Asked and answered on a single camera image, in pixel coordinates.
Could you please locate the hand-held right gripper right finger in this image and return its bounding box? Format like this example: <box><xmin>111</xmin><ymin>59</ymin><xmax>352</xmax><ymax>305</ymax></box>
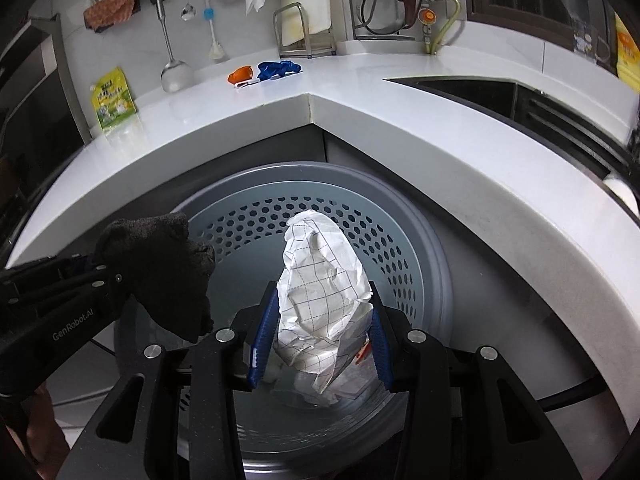
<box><xmin>369</xmin><ymin>292</ymin><xmax>583</xmax><ymax>480</ymax></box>

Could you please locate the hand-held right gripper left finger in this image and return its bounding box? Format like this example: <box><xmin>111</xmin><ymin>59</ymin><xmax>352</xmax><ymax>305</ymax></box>
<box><xmin>67</xmin><ymin>282</ymin><xmax>280</xmax><ymax>480</ymax></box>

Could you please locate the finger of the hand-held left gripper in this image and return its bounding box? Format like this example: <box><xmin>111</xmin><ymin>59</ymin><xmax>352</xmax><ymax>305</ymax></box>
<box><xmin>47</xmin><ymin>252</ymin><xmax>126</xmax><ymax>296</ymax></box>

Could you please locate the red white cookie wrapper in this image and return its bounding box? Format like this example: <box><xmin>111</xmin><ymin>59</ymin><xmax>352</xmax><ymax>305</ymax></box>
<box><xmin>336</xmin><ymin>332</ymin><xmax>377</xmax><ymax>396</ymax></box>

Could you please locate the black cloth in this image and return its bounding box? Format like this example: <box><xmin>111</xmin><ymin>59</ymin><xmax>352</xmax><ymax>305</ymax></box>
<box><xmin>95</xmin><ymin>211</ymin><xmax>217</xmax><ymax>345</ymax></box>

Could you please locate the white checked cloth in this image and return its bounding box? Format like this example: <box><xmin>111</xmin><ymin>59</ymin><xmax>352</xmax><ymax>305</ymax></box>
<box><xmin>276</xmin><ymin>210</ymin><xmax>375</xmax><ymax>396</ymax></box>

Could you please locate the grey perforated trash bin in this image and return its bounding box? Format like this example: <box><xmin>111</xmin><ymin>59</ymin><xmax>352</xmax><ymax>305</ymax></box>
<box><xmin>114</xmin><ymin>162</ymin><xmax>453</xmax><ymax>480</ymax></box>

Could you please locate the person's left forearm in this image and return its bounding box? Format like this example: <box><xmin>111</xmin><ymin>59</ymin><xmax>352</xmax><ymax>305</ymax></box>
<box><xmin>22</xmin><ymin>380</ymin><xmax>71</xmax><ymax>466</ymax></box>

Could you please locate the green yellow sauce pouch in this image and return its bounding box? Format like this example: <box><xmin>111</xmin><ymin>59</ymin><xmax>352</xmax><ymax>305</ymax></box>
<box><xmin>90</xmin><ymin>66</ymin><xmax>139</xmax><ymax>134</ymax></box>

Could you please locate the metal spatula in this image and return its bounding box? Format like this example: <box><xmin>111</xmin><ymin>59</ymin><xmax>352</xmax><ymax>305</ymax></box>
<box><xmin>152</xmin><ymin>0</ymin><xmax>195</xmax><ymax>93</ymax></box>

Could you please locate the orange plastic wrapper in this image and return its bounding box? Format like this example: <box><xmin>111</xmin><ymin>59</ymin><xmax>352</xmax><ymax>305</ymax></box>
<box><xmin>227</xmin><ymin>66</ymin><xmax>261</xmax><ymax>88</ymax></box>

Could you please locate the blue white brush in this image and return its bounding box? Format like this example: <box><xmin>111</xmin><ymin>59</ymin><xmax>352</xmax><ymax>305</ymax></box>
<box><xmin>202</xmin><ymin>0</ymin><xmax>227</xmax><ymax>63</ymax></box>

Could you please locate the orange dish cloth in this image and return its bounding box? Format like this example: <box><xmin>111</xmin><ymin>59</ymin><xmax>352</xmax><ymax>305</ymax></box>
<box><xmin>84</xmin><ymin>0</ymin><xmax>143</xmax><ymax>31</ymax></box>

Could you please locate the black kitchen sink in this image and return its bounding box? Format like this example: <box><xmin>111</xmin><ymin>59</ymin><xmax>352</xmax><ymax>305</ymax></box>
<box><xmin>385</xmin><ymin>77</ymin><xmax>640</xmax><ymax>176</ymax></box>

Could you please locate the metal cutting board rack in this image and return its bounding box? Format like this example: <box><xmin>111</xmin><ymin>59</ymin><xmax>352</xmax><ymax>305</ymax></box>
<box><xmin>272</xmin><ymin>2</ymin><xmax>337</xmax><ymax>59</ymax></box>

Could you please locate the metal dish rack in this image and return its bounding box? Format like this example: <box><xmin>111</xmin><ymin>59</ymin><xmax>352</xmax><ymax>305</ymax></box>
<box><xmin>347</xmin><ymin>0</ymin><xmax>436</xmax><ymax>41</ymax></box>

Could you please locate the glass pot lid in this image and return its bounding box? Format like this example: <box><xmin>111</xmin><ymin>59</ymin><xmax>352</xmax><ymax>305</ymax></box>
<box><xmin>360</xmin><ymin>0</ymin><xmax>416</xmax><ymax>36</ymax></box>

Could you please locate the glass cup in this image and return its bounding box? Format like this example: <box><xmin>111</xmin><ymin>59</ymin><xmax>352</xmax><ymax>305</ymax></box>
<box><xmin>570</xmin><ymin>20</ymin><xmax>608</xmax><ymax>63</ymax></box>

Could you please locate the yellow oil bottle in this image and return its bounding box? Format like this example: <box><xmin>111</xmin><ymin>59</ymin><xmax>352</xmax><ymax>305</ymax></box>
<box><xmin>612</xmin><ymin>12</ymin><xmax>640</xmax><ymax>93</ymax></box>

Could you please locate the yellow gas hose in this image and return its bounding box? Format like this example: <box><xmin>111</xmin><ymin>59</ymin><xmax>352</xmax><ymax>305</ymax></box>
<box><xmin>424</xmin><ymin>0</ymin><xmax>462</xmax><ymax>56</ymax></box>

